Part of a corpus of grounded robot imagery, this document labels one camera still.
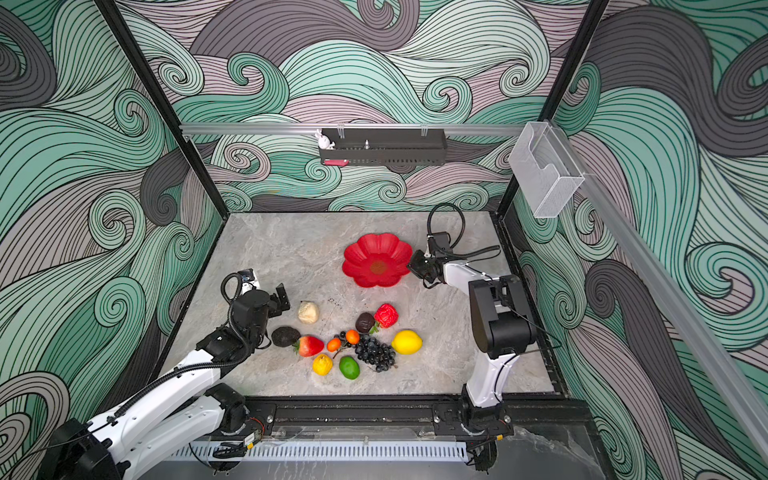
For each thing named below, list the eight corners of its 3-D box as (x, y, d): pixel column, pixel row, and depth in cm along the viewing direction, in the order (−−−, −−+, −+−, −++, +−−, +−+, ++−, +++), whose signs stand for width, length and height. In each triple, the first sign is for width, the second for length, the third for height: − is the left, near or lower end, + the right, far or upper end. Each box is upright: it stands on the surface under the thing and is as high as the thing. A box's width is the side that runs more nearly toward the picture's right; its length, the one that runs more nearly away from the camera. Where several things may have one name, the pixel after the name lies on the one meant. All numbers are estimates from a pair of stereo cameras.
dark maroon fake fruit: (353, 325, 91) (353, 320, 87) (365, 315, 93) (365, 309, 90) (364, 336, 88) (363, 331, 85) (376, 325, 91) (376, 319, 88)
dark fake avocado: (273, 349, 86) (269, 343, 83) (277, 332, 89) (273, 326, 86) (298, 349, 86) (295, 343, 83) (301, 332, 89) (298, 326, 86)
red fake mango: (294, 357, 84) (291, 352, 82) (297, 341, 87) (294, 336, 85) (323, 357, 84) (321, 352, 82) (324, 341, 87) (323, 336, 85)
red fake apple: (385, 332, 89) (385, 325, 85) (372, 319, 92) (372, 312, 88) (398, 320, 92) (399, 312, 88) (386, 308, 95) (387, 300, 90)
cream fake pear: (300, 326, 91) (296, 318, 87) (303, 308, 95) (300, 300, 91) (317, 326, 91) (314, 318, 87) (320, 308, 95) (317, 300, 91)
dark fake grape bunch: (354, 355, 85) (353, 350, 82) (366, 336, 89) (366, 331, 85) (389, 378, 81) (389, 374, 78) (400, 358, 84) (401, 353, 81)
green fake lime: (339, 379, 80) (338, 376, 78) (340, 359, 84) (339, 356, 82) (360, 379, 80) (359, 376, 78) (360, 359, 84) (360, 356, 82)
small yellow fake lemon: (313, 375, 81) (311, 370, 78) (316, 359, 84) (313, 354, 81) (331, 375, 81) (329, 370, 78) (332, 359, 84) (330, 354, 81)
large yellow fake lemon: (399, 360, 85) (400, 354, 81) (390, 341, 88) (391, 335, 85) (421, 349, 87) (423, 343, 83) (411, 331, 90) (413, 325, 87)
